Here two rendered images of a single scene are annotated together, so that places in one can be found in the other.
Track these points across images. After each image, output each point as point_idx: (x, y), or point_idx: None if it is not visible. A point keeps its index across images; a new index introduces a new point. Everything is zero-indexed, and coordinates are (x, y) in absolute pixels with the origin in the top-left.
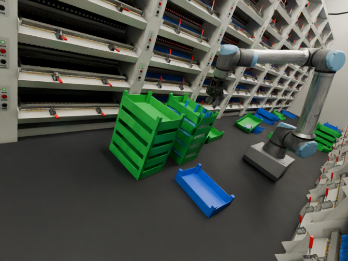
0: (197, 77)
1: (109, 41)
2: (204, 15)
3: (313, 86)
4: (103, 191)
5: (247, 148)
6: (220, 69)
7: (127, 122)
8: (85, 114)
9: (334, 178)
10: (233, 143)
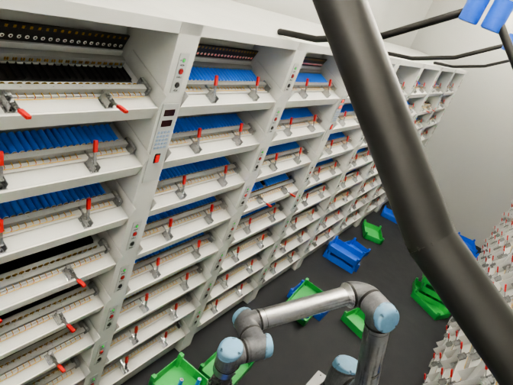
0: (200, 288)
1: (46, 350)
2: (199, 231)
3: (364, 342)
4: None
5: (297, 377)
6: (221, 373)
7: None
8: None
9: None
10: (272, 373)
